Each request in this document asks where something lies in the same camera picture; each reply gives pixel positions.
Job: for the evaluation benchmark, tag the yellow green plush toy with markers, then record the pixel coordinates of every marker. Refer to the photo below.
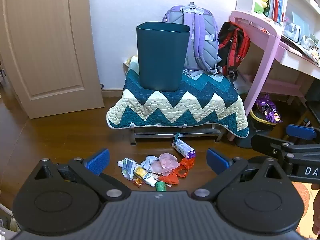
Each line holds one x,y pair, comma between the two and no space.
261,2

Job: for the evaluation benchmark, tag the person's right hand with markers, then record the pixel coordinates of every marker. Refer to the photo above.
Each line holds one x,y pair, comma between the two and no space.
317,212

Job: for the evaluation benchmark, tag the blue tissue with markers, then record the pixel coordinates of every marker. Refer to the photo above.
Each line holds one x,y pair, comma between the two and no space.
149,162

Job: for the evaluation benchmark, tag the beige wooden door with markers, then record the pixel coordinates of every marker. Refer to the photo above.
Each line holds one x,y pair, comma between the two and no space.
50,55

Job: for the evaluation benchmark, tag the purple snack bag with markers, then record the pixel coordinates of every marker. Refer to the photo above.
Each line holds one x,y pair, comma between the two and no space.
267,108

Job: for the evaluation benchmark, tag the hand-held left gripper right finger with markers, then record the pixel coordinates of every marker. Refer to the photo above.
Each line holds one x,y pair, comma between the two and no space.
217,161

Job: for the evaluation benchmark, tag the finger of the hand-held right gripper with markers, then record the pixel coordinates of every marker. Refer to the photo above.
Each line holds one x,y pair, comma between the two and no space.
267,143
301,132

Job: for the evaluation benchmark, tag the small green roll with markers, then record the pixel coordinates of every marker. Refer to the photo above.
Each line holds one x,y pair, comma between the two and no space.
160,187

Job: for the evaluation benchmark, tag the row of books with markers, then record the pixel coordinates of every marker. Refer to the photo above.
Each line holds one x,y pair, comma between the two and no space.
275,0

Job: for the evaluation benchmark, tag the crumpled printed plastic wrapper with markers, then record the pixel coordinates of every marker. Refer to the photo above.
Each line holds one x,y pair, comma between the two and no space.
128,167

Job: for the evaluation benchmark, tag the pile of small desk items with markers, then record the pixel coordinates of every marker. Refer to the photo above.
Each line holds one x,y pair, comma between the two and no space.
310,47

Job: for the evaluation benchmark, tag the red black backpack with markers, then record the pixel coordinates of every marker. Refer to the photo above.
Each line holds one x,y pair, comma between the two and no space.
233,45

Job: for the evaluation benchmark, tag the grey pencil pouch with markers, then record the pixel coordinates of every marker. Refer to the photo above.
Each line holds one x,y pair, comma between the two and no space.
292,31

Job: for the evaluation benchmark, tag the yellow white tube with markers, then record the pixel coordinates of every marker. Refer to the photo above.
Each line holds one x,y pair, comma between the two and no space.
142,173

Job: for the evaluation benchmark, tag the purple grey backpack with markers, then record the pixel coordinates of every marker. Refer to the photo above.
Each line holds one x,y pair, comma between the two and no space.
202,42

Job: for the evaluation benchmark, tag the white plastic bag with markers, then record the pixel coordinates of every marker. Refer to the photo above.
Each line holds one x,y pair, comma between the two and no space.
242,85

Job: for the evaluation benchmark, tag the dark teal trash bin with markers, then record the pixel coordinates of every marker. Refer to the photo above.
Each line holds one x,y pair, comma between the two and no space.
162,55

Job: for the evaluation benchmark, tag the orange patterned cloth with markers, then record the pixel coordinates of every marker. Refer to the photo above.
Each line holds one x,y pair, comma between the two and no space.
303,195

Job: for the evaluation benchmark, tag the teal cream zigzag quilt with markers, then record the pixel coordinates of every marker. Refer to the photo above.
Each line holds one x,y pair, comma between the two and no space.
175,105

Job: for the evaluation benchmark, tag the white purple snack wrapper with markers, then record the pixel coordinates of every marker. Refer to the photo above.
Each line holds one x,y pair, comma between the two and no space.
182,148

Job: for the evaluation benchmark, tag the pink paper cloth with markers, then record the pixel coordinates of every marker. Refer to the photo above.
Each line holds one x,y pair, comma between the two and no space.
165,165

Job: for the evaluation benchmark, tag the pink desk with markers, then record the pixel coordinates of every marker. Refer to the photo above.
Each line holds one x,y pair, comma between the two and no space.
265,55

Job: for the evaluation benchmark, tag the orange candy wrapper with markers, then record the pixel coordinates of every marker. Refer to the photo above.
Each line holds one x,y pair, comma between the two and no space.
137,182

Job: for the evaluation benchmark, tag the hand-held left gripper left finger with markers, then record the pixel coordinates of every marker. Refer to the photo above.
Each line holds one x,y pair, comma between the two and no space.
97,161

